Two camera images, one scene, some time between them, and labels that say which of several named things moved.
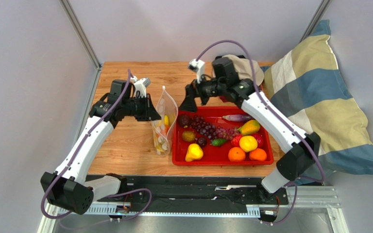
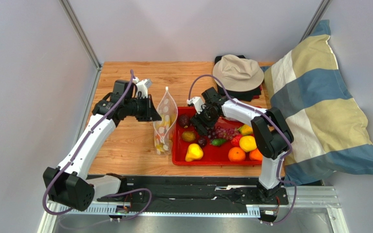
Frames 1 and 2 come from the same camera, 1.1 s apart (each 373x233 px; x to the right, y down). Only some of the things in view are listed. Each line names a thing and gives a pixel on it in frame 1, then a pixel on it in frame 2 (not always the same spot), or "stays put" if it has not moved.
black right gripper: (194, 92) to (200, 122)
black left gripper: (152, 114) stays put
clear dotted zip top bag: (167, 108) stays put
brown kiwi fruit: (188, 136) stays put
